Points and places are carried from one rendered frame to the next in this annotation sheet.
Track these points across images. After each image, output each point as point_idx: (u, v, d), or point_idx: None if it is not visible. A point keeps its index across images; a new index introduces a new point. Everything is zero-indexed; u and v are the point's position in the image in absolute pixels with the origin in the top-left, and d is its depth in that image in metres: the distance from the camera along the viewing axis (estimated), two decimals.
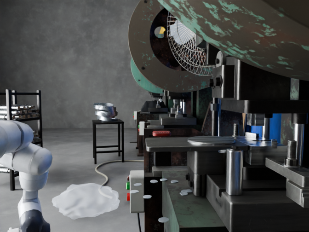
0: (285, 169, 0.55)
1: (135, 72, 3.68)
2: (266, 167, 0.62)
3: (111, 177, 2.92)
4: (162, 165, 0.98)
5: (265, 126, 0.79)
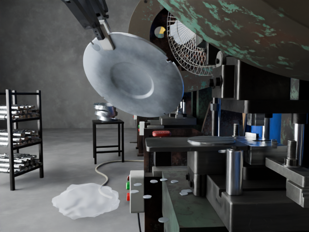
0: (285, 169, 0.55)
1: None
2: (266, 167, 0.62)
3: (111, 177, 2.92)
4: (162, 165, 0.98)
5: (265, 126, 0.79)
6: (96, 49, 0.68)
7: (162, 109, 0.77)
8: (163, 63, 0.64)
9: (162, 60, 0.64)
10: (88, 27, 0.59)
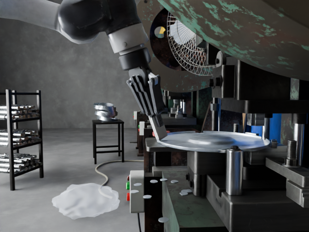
0: (285, 169, 0.55)
1: None
2: (266, 167, 0.62)
3: (111, 177, 2.92)
4: (162, 165, 0.98)
5: (265, 126, 0.79)
6: (165, 141, 0.71)
7: None
8: None
9: None
10: None
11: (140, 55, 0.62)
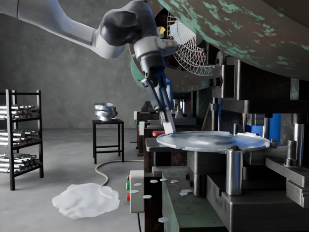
0: (285, 169, 0.55)
1: (135, 72, 3.68)
2: (266, 167, 0.62)
3: (111, 177, 2.92)
4: (162, 165, 0.98)
5: (265, 126, 0.79)
6: (184, 147, 0.62)
7: None
8: (259, 147, 0.63)
9: None
10: (171, 107, 0.84)
11: (143, 63, 0.80)
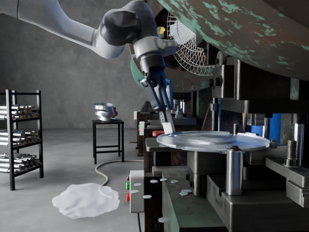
0: (285, 169, 0.55)
1: (135, 72, 3.68)
2: (266, 167, 0.62)
3: (111, 177, 2.92)
4: (162, 165, 0.98)
5: (265, 126, 0.79)
6: (257, 147, 0.63)
7: None
8: None
9: None
10: (170, 107, 0.84)
11: (143, 63, 0.80)
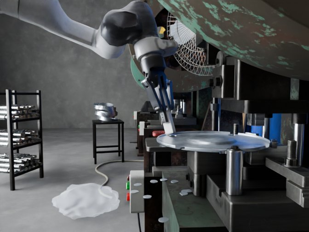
0: (285, 169, 0.55)
1: (135, 72, 3.68)
2: (266, 167, 0.62)
3: (111, 177, 2.92)
4: (162, 165, 0.98)
5: (265, 126, 0.79)
6: None
7: None
8: None
9: None
10: (171, 107, 0.84)
11: (144, 63, 0.80)
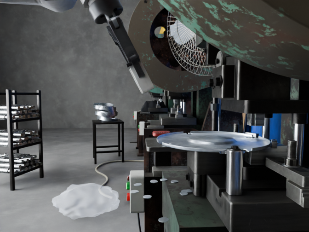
0: (285, 169, 0.55)
1: None
2: (266, 167, 0.62)
3: (111, 177, 2.92)
4: (162, 165, 0.98)
5: (265, 126, 0.79)
6: None
7: None
8: None
9: None
10: None
11: (102, 3, 0.59)
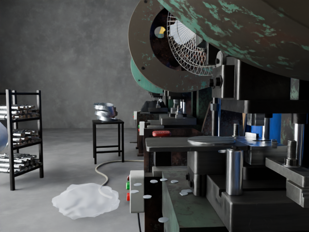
0: (285, 169, 0.55)
1: (135, 72, 3.68)
2: (266, 167, 0.62)
3: (111, 177, 2.92)
4: (162, 165, 0.98)
5: (265, 126, 0.79)
6: None
7: None
8: None
9: None
10: None
11: None
